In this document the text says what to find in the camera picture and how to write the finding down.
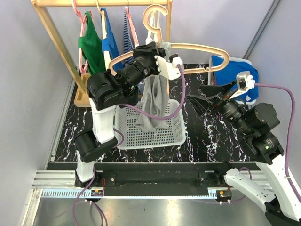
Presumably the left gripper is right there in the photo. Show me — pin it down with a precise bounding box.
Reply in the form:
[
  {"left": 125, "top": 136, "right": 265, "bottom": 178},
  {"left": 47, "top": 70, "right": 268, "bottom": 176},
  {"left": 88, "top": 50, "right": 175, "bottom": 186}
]
[{"left": 111, "top": 43, "right": 166, "bottom": 95}]

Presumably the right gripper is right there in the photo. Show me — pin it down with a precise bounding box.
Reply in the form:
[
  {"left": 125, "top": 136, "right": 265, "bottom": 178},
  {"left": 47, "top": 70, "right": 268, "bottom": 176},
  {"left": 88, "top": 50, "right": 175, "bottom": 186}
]
[{"left": 185, "top": 79, "right": 253, "bottom": 135}]

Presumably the grey tank top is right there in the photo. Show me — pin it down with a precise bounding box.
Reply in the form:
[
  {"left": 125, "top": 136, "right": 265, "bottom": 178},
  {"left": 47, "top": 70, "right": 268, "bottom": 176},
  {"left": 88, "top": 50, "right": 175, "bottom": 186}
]
[{"left": 134, "top": 42, "right": 171, "bottom": 133}]

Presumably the beige wooden hanger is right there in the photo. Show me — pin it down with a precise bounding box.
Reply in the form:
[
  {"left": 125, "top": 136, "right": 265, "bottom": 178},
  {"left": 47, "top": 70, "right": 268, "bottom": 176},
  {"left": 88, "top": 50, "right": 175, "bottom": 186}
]
[{"left": 109, "top": 4, "right": 230, "bottom": 75}]

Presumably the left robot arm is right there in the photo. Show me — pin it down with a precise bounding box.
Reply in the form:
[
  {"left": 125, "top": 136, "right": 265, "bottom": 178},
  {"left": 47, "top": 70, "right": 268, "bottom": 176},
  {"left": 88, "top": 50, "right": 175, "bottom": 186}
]
[{"left": 74, "top": 42, "right": 166, "bottom": 187}]

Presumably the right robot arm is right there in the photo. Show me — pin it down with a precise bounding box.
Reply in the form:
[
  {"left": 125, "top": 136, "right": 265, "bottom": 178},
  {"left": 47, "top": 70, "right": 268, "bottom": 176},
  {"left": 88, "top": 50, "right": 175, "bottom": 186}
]
[{"left": 187, "top": 83, "right": 301, "bottom": 226}]

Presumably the blue white striped tank top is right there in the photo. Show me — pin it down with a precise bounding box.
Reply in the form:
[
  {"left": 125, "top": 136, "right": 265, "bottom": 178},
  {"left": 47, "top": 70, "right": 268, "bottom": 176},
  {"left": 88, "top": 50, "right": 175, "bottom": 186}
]
[{"left": 123, "top": 9, "right": 135, "bottom": 53}]

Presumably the pink striped-top hanger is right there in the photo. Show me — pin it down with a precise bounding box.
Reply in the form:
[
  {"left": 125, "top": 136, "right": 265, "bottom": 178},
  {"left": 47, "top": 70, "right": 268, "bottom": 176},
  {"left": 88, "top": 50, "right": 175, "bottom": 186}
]
[{"left": 125, "top": 7, "right": 139, "bottom": 48}]

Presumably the cream wooden hanger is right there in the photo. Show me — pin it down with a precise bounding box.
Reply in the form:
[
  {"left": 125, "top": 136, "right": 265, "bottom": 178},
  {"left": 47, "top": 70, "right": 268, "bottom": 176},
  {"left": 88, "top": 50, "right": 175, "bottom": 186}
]
[{"left": 96, "top": 0, "right": 111, "bottom": 69}]

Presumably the green tank top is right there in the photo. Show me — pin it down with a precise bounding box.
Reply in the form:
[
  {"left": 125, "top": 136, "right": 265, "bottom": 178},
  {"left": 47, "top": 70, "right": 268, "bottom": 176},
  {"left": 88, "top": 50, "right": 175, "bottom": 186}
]
[{"left": 78, "top": 11, "right": 106, "bottom": 76}]

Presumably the pink plastic hanger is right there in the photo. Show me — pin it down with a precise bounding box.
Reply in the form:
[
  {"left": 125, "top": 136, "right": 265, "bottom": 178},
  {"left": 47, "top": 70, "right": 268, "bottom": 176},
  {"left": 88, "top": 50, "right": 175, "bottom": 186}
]
[{"left": 72, "top": 0, "right": 88, "bottom": 74}]

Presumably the blue cloth in bin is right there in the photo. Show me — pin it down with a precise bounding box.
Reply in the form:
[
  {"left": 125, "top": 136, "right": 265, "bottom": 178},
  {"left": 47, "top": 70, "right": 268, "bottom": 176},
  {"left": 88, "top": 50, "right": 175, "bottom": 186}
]
[{"left": 208, "top": 57, "right": 259, "bottom": 104}]

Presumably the white right bin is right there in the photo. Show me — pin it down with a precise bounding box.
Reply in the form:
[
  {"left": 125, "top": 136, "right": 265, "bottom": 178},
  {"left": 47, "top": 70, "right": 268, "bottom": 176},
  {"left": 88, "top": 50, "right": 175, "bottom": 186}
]
[{"left": 207, "top": 55, "right": 257, "bottom": 105}]

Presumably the white perforated plastic basket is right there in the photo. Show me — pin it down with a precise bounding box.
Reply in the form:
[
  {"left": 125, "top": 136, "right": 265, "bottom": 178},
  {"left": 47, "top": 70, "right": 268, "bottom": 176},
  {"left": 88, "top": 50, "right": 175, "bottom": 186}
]
[{"left": 114, "top": 107, "right": 186, "bottom": 150}]

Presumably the wooden clothes rack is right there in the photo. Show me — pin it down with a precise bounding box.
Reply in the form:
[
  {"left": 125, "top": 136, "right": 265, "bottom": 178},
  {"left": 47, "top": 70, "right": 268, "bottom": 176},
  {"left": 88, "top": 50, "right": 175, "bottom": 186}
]
[{"left": 31, "top": 0, "right": 172, "bottom": 107}]

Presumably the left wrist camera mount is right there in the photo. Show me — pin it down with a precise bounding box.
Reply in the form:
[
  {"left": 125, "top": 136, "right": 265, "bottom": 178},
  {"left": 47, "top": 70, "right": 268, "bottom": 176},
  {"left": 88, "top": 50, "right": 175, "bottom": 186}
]
[{"left": 155, "top": 56, "right": 184, "bottom": 80}]

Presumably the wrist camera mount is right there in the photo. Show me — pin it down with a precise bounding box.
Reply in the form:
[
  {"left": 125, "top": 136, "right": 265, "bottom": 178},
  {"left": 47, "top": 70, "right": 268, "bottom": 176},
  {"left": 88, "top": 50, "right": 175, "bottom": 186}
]
[
  {"left": 229, "top": 71, "right": 255, "bottom": 99},
  {"left": 155, "top": 56, "right": 184, "bottom": 80}
]

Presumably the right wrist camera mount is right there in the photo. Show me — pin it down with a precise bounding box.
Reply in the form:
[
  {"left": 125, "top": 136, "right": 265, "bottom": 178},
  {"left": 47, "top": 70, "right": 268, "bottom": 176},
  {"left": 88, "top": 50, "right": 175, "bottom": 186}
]
[{"left": 229, "top": 71, "right": 255, "bottom": 99}]

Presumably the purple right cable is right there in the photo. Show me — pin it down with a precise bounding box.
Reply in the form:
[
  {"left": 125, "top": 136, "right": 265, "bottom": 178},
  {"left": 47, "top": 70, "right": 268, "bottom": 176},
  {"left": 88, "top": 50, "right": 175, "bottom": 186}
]
[{"left": 196, "top": 82, "right": 301, "bottom": 205}]

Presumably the purple cable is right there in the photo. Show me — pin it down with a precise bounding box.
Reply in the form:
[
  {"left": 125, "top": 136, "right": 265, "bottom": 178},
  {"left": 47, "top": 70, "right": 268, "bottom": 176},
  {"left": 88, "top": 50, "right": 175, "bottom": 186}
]
[
  {"left": 71, "top": 63, "right": 187, "bottom": 226},
  {"left": 196, "top": 82, "right": 301, "bottom": 205}
]

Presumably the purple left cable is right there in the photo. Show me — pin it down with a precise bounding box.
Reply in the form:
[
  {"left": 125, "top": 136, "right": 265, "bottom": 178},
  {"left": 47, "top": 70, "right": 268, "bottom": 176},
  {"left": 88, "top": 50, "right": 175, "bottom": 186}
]
[{"left": 71, "top": 63, "right": 187, "bottom": 226}]

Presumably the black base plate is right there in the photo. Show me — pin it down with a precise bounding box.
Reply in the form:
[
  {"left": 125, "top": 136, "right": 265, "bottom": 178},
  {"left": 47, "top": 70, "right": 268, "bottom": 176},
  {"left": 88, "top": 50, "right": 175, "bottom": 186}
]
[{"left": 46, "top": 161, "right": 259, "bottom": 197}]

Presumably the aluminium rail frame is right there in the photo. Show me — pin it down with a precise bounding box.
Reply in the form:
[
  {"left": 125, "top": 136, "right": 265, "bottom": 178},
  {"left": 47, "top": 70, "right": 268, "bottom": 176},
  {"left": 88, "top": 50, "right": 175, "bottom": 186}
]
[{"left": 21, "top": 170, "right": 292, "bottom": 226}]

